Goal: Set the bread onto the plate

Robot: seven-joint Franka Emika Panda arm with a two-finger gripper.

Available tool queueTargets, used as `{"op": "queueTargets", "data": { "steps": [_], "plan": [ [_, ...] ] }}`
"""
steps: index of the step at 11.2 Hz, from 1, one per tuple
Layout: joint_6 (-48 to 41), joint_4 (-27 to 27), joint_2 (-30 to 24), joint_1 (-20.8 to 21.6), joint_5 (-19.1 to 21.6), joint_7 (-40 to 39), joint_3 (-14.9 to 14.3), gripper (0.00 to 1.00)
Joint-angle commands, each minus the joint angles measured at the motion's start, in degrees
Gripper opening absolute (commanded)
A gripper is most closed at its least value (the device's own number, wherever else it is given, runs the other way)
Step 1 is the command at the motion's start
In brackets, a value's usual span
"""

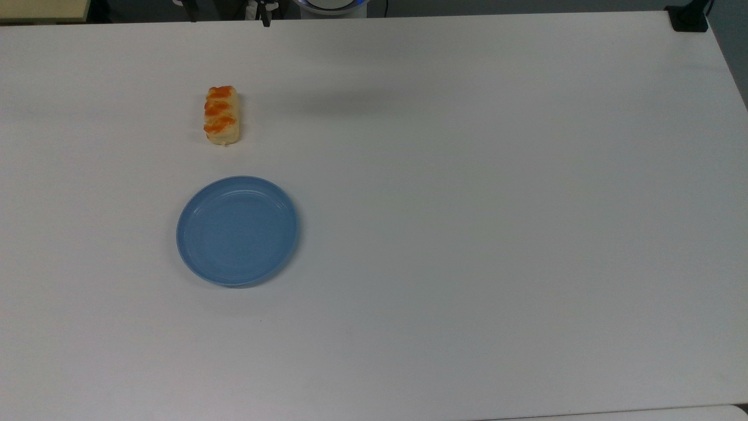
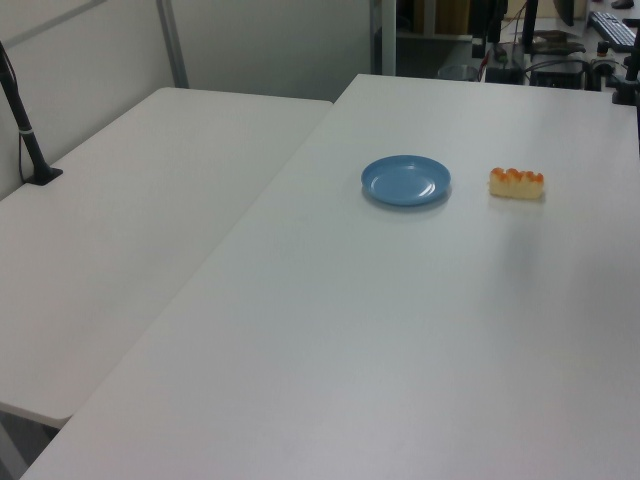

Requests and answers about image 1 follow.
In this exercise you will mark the bread roll with orange glaze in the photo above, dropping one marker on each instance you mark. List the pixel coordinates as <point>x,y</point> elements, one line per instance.
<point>222,117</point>

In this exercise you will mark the black table clamp mount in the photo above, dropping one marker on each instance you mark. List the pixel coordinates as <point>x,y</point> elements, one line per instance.
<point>688,19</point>

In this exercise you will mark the black tripod legs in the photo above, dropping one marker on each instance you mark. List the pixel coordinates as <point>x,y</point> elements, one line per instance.
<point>264,11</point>

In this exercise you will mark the light wooden side table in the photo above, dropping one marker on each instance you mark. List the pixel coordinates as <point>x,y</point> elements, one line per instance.
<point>41,9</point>

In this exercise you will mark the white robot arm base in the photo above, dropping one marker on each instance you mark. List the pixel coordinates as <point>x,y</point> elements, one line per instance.
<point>332,8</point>

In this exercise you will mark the blue round plate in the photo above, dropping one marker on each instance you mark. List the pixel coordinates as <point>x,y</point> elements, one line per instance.
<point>238,232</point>

